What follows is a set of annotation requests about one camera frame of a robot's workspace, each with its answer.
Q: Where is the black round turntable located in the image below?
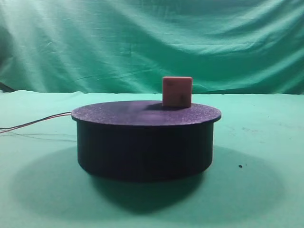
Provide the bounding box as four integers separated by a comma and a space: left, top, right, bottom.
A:
71, 100, 221, 182

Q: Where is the red thin wire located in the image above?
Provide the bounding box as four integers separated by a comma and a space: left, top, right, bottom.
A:
0, 112, 73, 130

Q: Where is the green table cloth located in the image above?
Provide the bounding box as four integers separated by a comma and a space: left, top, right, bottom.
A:
0, 91, 304, 228

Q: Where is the green backdrop cloth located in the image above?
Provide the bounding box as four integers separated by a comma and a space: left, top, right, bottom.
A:
0, 0, 304, 94

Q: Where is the pink cube block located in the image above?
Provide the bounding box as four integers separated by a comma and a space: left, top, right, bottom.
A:
162, 76, 193, 107

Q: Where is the dark thin wire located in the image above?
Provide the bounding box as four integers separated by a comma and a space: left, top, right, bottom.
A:
0, 114, 73, 133

